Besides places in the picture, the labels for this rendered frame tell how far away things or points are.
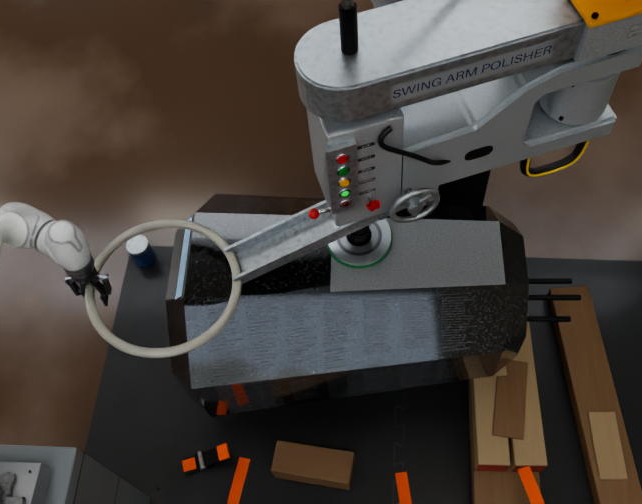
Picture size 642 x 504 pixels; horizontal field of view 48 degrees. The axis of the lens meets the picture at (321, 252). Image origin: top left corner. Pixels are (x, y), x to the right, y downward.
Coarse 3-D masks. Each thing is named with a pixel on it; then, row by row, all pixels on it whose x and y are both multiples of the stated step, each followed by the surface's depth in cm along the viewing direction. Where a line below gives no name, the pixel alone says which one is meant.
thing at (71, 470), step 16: (0, 448) 216; (16, 448) 216; (32, 448) 215; (48, 448) 215; (64, 448) 215; (48, 464) 213; (64, 464) 212; (80, 464) 217; (96, 464) 229; (64, 480) 210; (80, 480) 217; (96, 480) 229; (112, 480) 243; (48, 496) 208; (64, 496) 208; (80, 496) 217; (96, 496) 229; (112, 496) 243; (128, 496) 258; (144, 496) 276
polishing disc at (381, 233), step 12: (372, 228) 240; (384, 228) 240; (336, 240) 239; (372, 240) 238; (384, 240) 237; (336, 252) 237; (348, 252) 236; (360, 252) 236; (372, 252) 236; (384, 252) 235; (360, 264) 234
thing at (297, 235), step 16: (320, 208) 227; (400, 208) 220; (288, 224) 230; (304, 224) 230; (320, 224) 228; (352, 224) 219; (368, 224) 222; (240, 240) 231; (256, 240) 232; (272, 240) 232; (288, 240) 230; (304, 240) 228; (320, 240) 222; (240, 256) 234; (256, 256) 232; (272, 256) 230; (288, 256) 224; (256, 272) 227
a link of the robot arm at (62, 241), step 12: (48, 228) 201; (60, 228) 200; (72, 228) 201; (36, 240) 205; (48, 240) 200; (60, 240) 199; (72, 240) 201; (84, 240) 206; (48, 252) 204; (60, 252) 201; (72, 252) 203; (84, 252) 207; (60, 264) 208; (72, 264) 207; (84, 264) 211
